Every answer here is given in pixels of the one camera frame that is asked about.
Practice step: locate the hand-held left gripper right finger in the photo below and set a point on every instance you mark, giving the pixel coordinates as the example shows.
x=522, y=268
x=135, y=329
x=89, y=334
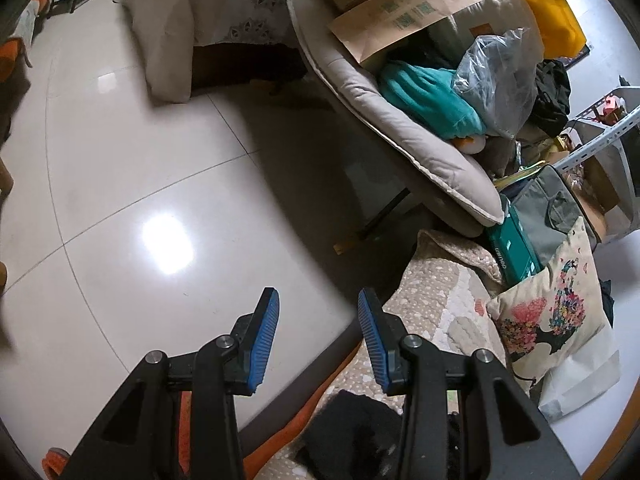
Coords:
x=372, y=342

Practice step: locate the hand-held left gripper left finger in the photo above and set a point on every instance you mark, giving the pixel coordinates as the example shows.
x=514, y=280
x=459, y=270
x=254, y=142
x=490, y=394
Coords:
x=262, y=342

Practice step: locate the black pants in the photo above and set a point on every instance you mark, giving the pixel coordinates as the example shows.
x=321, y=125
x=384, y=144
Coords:
x=350, y=435

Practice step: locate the heart print quilted blanket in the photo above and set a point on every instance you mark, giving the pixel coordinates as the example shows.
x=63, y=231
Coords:
x=430, y=300

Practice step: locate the teal tissue packet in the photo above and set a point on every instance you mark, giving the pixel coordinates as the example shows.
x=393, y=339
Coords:
x=515, y=250

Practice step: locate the floral figure printed cushion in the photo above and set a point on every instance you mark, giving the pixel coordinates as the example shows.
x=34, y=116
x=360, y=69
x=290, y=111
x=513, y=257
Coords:
x=550, y=310

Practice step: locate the white paper bag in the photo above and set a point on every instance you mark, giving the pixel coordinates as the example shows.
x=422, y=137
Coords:
x=580, y=385

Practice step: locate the grey fabric bag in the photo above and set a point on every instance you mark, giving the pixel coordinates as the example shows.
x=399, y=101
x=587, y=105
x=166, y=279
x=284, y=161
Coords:
x=540, y=210

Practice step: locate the beige lounge chair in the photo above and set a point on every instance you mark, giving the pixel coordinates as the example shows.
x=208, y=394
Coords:
x=400, y=125

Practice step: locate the white orange plush toy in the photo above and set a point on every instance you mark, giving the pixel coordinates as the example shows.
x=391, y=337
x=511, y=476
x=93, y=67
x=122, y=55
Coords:
x=470, y=144

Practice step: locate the orange cloth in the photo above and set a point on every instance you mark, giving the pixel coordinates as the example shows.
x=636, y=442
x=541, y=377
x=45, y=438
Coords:
x=52, y=462

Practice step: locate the teal towel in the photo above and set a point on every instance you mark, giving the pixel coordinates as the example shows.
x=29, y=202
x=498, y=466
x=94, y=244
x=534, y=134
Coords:
x=430, y=90

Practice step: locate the clear plastic bag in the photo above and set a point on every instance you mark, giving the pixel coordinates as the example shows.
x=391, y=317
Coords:
x=495, y=75

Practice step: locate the grey metal rack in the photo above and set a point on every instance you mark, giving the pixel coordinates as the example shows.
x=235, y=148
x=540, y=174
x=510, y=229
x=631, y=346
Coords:
x=600, y=142

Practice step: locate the dark clothes pile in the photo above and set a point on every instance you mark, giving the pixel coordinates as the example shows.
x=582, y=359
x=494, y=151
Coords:
x=550, y=90

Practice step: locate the printed brown cardboard box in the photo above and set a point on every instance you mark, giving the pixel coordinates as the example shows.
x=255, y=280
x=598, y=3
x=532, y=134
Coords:
x=380, y=25

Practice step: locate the beige padded bundle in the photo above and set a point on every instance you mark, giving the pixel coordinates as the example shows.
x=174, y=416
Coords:
x=465, y=22

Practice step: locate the table with lace tablecloth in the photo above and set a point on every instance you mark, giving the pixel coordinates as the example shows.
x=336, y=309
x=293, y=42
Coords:
x=235, y=10

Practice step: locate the yellow bag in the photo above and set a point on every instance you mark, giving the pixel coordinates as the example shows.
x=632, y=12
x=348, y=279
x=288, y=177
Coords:
x=555, y=20

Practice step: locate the orange seat cushion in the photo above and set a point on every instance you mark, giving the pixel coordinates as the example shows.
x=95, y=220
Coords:
x=10, y=55

